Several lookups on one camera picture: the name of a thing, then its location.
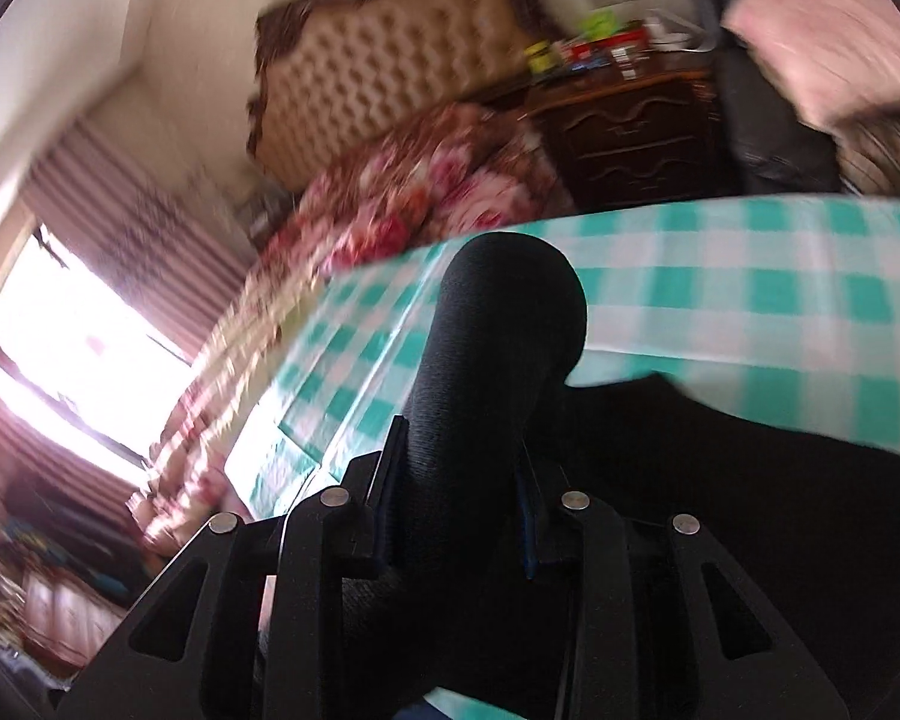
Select red box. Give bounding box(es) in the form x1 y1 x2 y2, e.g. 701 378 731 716
570 30 650 65

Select pink pillow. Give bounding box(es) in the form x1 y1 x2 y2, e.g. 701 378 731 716
720 0 900 128

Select tufted headboard with wooden frame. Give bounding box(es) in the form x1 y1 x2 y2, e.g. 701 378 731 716
246 0 571 188

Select red floral blanket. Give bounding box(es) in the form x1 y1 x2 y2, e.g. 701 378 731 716
127 101 571 563

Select white cable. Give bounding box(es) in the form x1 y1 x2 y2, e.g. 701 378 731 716
641 9 710 50

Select pink striped curtain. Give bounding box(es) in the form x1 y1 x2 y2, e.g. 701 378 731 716
0 116 256 511

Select green checkered tablecloth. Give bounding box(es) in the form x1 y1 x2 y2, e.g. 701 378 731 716
225 195 900 717

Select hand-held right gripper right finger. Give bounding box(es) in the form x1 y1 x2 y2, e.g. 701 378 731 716
516 454 848 720

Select black pants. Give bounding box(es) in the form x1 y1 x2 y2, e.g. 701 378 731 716
259 234 900 720

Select bright window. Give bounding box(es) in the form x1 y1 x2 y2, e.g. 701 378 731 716
0 225 196 481

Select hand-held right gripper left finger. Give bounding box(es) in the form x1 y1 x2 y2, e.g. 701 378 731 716
56 415 410 720

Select black leather sofa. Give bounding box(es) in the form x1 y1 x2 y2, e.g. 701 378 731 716
709 30 845 196

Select brown striped cloth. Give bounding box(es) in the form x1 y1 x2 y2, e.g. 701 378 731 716
832 109 900 203

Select dark wooden nightstand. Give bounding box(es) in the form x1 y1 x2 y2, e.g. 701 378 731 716
521 67 728 211

